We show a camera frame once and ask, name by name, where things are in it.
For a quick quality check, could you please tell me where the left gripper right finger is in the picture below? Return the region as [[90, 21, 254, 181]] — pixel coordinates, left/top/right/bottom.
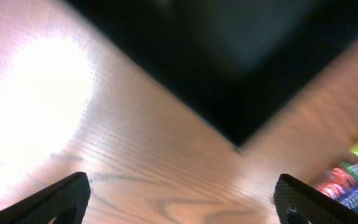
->
[[273, 174, 358, 224]]

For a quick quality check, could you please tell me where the black gift box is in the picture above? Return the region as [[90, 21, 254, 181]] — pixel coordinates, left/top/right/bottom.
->
[[68, 0, 358, 146]]

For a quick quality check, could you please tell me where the KitKat chocolate bar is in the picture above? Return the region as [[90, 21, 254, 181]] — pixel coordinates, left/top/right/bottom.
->
[[314, 162, 358, 200]]

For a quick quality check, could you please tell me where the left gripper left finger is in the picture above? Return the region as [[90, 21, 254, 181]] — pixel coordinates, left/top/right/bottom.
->
[[0, 172, 91, 224]]

